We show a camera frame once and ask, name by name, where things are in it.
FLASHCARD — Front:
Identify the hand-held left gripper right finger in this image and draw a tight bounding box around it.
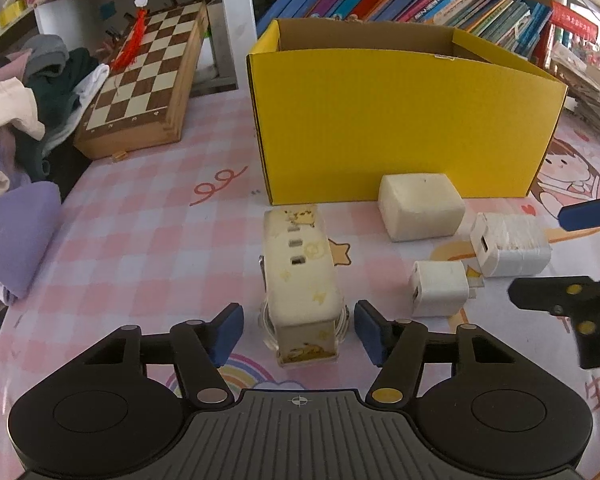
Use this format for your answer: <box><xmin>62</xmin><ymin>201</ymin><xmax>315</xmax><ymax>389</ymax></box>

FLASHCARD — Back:
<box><xmin>354</xmin><ymin>300</ymin><xmax>518</xmax><ymax>406</ymax></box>

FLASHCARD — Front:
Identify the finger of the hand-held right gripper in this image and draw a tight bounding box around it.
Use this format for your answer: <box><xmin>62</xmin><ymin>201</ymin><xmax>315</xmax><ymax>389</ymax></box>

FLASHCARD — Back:
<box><xmin>557</xmin><ymin>187</ymin><xmax>600</xmax><ymax>233</ymax></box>
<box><xmin>508</xmin><ymin>270</ymin><xmax>600</xmax><ymax>371</ymax></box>

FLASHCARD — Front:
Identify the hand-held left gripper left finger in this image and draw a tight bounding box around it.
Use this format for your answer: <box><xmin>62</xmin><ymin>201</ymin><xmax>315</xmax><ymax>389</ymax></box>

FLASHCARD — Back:
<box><xmin>82</xmin><ymin>302</ymin><xmax>245</xmax><ymax>408</ymax></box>

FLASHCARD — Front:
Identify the cream cartoon print power strip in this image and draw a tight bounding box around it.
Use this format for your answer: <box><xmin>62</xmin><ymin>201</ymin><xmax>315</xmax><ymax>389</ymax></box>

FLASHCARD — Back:
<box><xmin>257</xmin><ymin>205</ymin><xmax>352</xmax><ymax>368</ymax></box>

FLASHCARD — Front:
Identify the pink checkered desktop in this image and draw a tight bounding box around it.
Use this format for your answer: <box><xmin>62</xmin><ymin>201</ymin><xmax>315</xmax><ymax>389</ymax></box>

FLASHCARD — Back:
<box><xmin>0</xmin><ymin>85</ymin><xmax>600</xmax><ymax>480</ymax></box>

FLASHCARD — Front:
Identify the small white charger plug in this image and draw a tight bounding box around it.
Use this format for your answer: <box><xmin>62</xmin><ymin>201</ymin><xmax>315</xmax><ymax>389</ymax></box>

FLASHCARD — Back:
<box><xmin>409</xmin><ymin>260</ymin><xmax>485</xmax><ymax>318</ymax></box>

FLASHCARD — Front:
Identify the cream foam block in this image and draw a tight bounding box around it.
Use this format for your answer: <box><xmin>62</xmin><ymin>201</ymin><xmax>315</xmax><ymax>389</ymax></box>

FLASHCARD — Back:
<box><xmin>378</xmin><ymin>172</ymin><xmax>467</xmax><ymax>243</ymax></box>

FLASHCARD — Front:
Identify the stack of papers and booklets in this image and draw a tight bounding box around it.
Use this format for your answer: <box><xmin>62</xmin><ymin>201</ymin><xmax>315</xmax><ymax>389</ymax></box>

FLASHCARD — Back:
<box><xmin>545</xmin><ymin>0</ymin><xmax>600</xmax><ymax>148</ymax></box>

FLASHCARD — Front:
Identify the yellow cardboard box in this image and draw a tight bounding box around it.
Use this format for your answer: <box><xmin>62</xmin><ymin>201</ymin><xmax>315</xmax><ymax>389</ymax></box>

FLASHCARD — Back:
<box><xmin>246</xmin><ymin>18</ymin><xmax>569</xmax><ymax>206</ymax></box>

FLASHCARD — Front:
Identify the purple cloth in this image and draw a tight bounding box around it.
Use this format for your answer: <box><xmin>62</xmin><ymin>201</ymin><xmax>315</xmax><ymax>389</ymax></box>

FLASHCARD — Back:
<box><xmin>0</xmin><ymin>181</ymin><xmax>62</xmax><ymax>307</ymax></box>

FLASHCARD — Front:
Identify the wooden chess board box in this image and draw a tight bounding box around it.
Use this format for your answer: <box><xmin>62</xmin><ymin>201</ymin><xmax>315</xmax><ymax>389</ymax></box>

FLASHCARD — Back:
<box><xmin>73</xmin><ymin>1</ymin><xmax>211</xmax><ymax>161</ymax></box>

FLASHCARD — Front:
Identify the white cloth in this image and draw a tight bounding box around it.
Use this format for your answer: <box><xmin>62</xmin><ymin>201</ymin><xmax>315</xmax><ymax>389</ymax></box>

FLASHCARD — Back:
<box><xmin>45</xmin><ymin>63</ymin><xmax>112</xmax><ymax>148</ymax></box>

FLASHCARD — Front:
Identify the dark green cloth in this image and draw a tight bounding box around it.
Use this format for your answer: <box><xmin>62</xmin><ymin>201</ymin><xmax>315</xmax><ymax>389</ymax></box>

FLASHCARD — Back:
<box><xmin>15</xmin><ymin>47</ymin><xmax>101</xmax><ymax>181</ymax></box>

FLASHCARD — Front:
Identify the red tassel ornament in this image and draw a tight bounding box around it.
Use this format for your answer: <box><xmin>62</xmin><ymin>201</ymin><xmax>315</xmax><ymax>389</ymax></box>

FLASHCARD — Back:
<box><xmin>111</xmin><ymin>0</ymin><xmax>151</xmax><ymax>72</ymax></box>

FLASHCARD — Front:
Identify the white bookshelf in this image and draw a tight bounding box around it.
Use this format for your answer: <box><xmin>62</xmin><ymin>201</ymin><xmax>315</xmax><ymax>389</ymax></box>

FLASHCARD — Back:
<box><xmin>0</xmin><ymin>0</ymin><xmax>258</xmax><ymax>93</ymax></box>

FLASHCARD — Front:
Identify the cream cloth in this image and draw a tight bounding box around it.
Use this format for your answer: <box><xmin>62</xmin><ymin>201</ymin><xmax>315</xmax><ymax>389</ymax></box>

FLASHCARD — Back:
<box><xmin>0</xmin><ymin>77</ymin><xmax>47</xmax><ymax>201</ymax></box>

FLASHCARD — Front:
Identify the grey cloth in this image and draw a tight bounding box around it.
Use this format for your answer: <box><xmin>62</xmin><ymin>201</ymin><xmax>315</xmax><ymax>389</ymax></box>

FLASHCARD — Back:
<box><xmin>22</xmin><ymin>34</ymin><xmax>71</xmax><ymax>78</ymax></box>

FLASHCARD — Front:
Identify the small yellow box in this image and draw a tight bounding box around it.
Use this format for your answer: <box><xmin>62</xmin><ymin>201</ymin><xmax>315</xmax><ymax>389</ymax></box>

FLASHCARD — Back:
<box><xmin>0</xmin><ymin>0</ymin><xmax>28</xmax><ymax>27</ymax></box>

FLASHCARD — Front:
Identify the white charger wrapped with cable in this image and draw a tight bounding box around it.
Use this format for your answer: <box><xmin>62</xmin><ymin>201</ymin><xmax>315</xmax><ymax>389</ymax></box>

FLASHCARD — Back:
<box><xmin>469</xmin><ymin>212</ymin><xmax>552</xmax><ymax>278</ymax></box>

